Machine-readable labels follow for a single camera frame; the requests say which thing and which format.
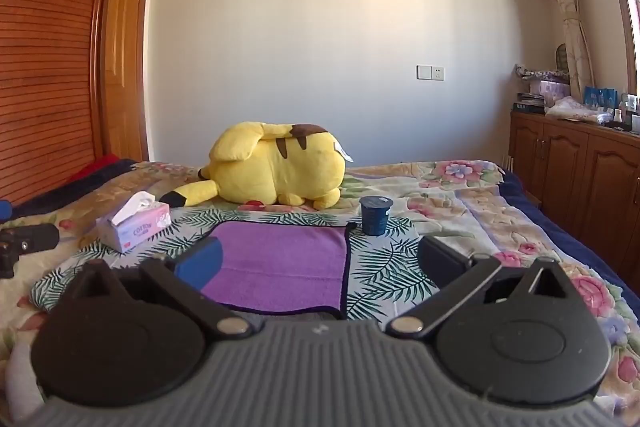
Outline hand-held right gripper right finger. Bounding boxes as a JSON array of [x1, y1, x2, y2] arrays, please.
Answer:
[[384, 234, 584, 341]]

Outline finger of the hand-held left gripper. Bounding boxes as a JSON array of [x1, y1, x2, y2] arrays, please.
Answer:
[[0, 222, 61, 279]]

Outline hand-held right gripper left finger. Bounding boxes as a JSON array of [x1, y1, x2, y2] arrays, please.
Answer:
[[62, 236, 254, 340]]

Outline purple towel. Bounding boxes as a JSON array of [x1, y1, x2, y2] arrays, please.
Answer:
[[199, 219, 358, 321]]

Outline leaf print cloth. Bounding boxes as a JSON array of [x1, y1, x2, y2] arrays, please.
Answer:
[[30, 206, 453, 324]]

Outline pink tissue box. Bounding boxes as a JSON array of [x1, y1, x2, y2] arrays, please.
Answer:
[[95, 191, 173, 254]]

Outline dark blue blanket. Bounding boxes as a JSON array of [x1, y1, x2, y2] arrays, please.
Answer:
[[11, 158, 140, 219]]

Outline dark blue cup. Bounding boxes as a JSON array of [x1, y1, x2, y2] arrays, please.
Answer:
[[359, 195, 394, 237]]

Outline red cloth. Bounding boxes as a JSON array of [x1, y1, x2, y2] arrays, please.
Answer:
[[66, 154, 120, 184]]

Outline yellow plush toy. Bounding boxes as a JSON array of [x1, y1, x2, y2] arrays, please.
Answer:
[[158, 121, 354, 211]]

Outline dark blue bed sheet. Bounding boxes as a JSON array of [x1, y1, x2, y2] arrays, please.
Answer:
[[499, 166, 640, 310]]

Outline wooden cabinet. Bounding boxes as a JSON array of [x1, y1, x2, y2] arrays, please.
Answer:
[[508, 109, 640, 280]]

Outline stack of books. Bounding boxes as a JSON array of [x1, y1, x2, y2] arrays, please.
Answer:
[[512, 91, 547, 114]]

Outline wooden louvered wardrobe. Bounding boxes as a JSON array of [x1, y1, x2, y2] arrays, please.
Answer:
[[0, 0, 129, 208]]

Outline white floral cloth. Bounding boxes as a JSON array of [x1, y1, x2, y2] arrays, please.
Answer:
[[544, 96, 603, 124]]

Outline purple tissue packs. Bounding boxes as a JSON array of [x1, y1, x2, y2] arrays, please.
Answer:
[[529, 79, 572, 108]]

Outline wooden door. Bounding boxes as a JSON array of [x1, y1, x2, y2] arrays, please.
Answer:
[[102, 0, 154, 164]]

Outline blue boxes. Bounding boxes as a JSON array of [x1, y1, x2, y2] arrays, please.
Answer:
[[583, 85, 620, 108]]

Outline small bottles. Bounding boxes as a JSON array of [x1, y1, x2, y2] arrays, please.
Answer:
[[600, 93, 640, 132]]

